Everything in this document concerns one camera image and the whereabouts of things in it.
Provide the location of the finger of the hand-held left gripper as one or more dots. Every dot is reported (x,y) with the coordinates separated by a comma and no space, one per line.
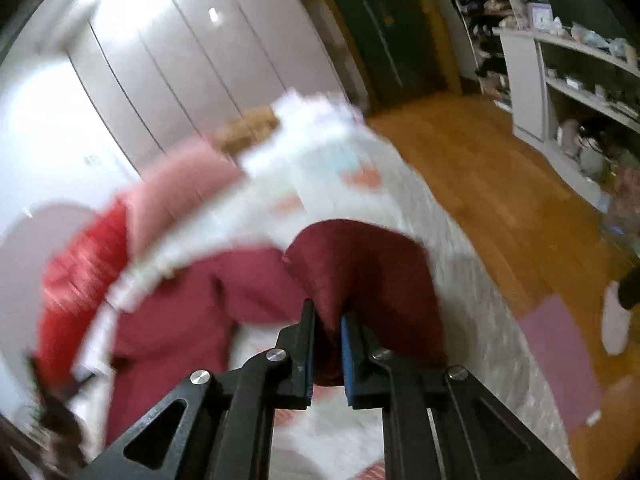
(42,385)

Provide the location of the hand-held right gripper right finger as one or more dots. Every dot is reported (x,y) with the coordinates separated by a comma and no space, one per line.
(350,370)

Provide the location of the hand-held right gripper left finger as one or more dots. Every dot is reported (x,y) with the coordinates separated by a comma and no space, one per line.
(306,360)

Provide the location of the maroon small garment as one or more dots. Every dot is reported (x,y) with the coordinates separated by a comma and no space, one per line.
(360,270)

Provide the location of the white tall shelf with clothes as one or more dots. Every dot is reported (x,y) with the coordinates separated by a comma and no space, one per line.
(485,20)

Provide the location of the white heart-patterned quilt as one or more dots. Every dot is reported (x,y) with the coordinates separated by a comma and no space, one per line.
(450,280)

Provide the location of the purple floor mat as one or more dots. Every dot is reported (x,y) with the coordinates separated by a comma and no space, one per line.
(560,355)

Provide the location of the pink pillow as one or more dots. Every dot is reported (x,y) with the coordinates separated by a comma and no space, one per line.
(175,195)

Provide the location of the yellow plush toy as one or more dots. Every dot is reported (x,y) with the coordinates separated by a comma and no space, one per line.
(247,130)

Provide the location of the white slipper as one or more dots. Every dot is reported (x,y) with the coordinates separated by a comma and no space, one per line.
(616,325)

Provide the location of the white wardrobe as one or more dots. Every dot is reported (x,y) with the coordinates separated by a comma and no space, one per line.
(190,50)

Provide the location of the white low shelf unit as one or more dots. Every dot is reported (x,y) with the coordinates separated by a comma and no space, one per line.
(530,85)

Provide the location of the dark green door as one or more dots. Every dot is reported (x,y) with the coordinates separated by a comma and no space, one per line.
(385,25)

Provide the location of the purple picture frame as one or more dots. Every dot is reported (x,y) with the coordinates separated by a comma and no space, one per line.
(540,16)

